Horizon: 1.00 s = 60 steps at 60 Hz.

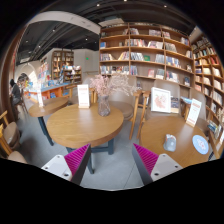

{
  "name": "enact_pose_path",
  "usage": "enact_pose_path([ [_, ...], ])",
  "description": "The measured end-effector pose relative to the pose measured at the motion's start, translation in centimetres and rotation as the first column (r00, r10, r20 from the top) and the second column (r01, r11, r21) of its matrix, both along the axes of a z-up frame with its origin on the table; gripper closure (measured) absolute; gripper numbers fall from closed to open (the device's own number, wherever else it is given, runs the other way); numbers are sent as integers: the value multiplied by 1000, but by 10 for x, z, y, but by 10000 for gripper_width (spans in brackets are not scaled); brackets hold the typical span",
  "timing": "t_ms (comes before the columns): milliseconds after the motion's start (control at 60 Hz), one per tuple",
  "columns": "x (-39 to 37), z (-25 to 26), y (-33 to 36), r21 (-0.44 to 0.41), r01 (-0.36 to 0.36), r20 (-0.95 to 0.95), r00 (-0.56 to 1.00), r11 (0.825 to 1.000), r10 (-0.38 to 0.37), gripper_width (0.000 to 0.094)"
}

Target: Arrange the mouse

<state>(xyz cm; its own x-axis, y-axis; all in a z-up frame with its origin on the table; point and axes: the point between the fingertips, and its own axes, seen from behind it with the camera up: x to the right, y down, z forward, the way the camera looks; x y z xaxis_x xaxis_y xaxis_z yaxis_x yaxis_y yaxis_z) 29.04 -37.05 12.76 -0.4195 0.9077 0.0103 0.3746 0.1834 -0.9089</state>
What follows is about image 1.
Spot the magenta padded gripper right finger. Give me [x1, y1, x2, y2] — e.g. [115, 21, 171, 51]
[132, 144, 182, 185]

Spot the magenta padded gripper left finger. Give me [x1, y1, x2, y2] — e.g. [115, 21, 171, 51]
[42, 144, 91, 185]

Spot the round blue mouse pad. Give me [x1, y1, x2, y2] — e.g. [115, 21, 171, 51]
[192, 135, 209, 155]

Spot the round wooden table centre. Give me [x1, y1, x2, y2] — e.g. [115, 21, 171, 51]
[46, 102, 125, 175]

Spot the round wooden table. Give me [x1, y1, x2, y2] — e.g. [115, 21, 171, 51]
[139, 116, 209, 168]
[28, 97, 68, 146]
[46, 102, 125, 175]

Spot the round wooden table right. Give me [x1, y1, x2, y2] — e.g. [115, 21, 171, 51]
[139, 116, 209, 168]

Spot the wooden chair behind centre table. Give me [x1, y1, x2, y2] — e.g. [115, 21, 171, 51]
[109, 90, 149, 139]

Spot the round wooden table left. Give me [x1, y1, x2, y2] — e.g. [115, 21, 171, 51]
[28, 97, 68, 146]

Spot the white framed picture board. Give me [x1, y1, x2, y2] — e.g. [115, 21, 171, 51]
[151, 87, 171, 113]

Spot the wooden chair left edge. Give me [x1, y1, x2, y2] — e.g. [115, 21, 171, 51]
[0, 111, 20, 155]

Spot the white sign stand right table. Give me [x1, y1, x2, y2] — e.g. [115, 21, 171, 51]
[186, 99, 202, 127]

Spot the white sign stand table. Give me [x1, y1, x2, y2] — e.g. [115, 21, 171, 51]
[186, 99, 202, 127]
[78, 84, 90, 108]

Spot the white sign stand centre table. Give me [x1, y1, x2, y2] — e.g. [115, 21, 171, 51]
[78, 84, 90, 108]

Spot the small white sign left table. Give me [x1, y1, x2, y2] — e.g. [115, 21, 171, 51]
[37, 92, 44, 107]

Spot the blue book display counter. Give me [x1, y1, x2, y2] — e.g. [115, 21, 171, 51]
[26, 83, 68, 102]

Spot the glass vase with pink flowers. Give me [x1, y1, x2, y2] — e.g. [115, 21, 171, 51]
[90, 74, 137, 117]

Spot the seated person in dark clothes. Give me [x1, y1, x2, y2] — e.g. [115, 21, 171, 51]
[10, 79, 21, 105]

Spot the distant wooden bookshelf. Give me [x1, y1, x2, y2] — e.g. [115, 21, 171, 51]
[52, 50, 82, 84]

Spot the large wooden bookshelf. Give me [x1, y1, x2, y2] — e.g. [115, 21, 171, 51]
[99, 23, 194, 88]

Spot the right side wooden bookshelf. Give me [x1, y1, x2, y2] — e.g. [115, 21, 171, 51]
[190, 34, 224, 158]

